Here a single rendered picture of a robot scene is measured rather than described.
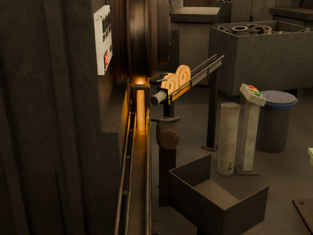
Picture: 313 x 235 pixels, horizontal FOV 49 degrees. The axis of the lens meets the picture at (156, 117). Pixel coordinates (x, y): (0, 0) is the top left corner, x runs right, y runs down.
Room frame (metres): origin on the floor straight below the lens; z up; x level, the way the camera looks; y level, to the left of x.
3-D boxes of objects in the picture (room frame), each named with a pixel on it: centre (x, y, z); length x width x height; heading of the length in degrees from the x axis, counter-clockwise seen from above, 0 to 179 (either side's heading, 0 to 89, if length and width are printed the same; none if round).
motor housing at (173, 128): (1.82, -0.06, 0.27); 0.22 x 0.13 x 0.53; 1
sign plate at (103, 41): (1.15, 0.17, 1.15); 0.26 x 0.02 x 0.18; 1
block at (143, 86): (1.72, 0.08, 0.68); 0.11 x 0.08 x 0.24; 91
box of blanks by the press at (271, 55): (3.96, -1.17, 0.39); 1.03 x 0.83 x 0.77; 106
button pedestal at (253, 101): (2.18, -0.66, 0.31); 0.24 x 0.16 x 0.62; 1
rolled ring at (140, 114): (1.49, 0.07, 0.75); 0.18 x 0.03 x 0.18; 2
